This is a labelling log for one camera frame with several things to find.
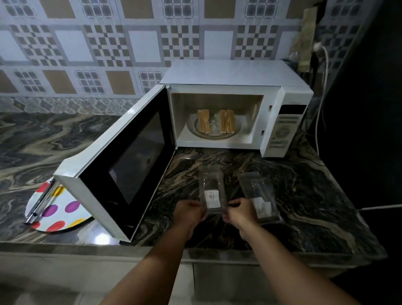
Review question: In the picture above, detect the triangle sandwich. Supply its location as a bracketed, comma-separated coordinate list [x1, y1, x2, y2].
[197, 109, 211, 135]
[219, 109, 235, 134]

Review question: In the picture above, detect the clear plastic sandwich package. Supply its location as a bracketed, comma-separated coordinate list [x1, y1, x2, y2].
[198, 165, 227, 216]
[237, 171, 281, 224]

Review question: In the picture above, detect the kitchen base cabinet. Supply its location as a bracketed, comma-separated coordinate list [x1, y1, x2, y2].
[0, 251, 346, 305]

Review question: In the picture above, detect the beige wall power strip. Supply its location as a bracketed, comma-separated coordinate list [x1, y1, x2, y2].
[297, 6, 318, 73]

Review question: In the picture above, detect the silver refrigerator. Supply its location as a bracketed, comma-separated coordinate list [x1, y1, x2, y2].
[311, 0, 402, 305]

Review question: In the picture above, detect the person's right forearm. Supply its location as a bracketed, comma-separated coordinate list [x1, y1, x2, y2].
[238, 220, 358, 305]

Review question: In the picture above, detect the metal cutlery piece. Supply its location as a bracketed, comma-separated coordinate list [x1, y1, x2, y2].
[25, 177, 62, 224]

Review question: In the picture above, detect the polka dot plate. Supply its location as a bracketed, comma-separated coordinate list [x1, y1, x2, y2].
[25, 176, 93, 233]

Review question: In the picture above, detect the person's right hand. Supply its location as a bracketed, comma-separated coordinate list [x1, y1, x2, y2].
[222, 197, 259, 241]

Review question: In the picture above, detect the white plug cable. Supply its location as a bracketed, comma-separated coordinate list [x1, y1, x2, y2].
[313, 41, 402, 211]

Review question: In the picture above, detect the black wall cable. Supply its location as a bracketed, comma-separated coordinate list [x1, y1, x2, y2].
[315, 0, 330, 24]

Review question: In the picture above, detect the white microwave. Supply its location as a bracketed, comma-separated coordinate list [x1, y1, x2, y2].
[53, 59, 314, 243]

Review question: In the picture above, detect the person's left forearm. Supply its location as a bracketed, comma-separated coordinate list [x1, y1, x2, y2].
[100, 226, 194, 305]

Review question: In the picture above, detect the person's left hand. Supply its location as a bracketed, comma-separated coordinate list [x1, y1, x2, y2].
[173, 199, 208, 243]

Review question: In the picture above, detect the glass turntable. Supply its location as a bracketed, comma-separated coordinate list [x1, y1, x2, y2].
[187, 113, 242, 140]

